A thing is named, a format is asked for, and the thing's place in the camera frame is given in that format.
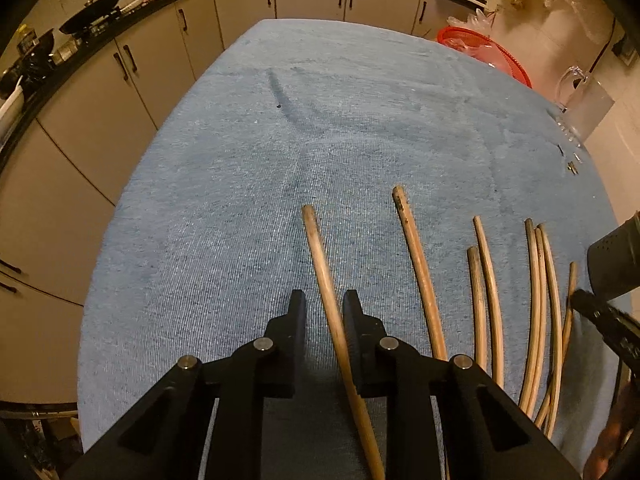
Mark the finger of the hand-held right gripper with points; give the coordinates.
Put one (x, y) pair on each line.
(615, 330)

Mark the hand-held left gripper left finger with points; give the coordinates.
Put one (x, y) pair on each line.
(299, 320)

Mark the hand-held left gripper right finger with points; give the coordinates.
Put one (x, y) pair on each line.
(352, 320)

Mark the wooden chopstick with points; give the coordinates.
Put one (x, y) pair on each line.
(322, 270)

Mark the row of wooden chopsticks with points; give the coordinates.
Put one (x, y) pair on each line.
(422, 280)

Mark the person's right hand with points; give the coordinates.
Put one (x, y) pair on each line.
(610, 450)

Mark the small metal clip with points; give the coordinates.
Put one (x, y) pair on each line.
(572, 167)

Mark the blue terry cloth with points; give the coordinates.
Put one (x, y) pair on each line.
(300, 135)

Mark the red plastic basket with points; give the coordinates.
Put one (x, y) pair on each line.
(510, 67)

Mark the translucent hanging plastic bag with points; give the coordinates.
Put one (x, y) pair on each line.
(580, 5)

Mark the white crumpled plastic bag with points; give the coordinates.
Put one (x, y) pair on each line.
(475, 22)

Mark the beige lower kitchen cabinets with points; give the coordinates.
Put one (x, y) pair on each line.
(90, 125)

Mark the black kitchen countertop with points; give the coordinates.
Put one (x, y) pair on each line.
(45, 90)

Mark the white bowl with spoon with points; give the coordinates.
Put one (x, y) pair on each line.
(10, 110)

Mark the black wok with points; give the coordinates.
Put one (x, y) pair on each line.
(95, 15)

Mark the dark stove pot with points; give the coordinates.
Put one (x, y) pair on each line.
(35, 55)

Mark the wall socket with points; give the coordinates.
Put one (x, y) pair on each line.
(627, 52)

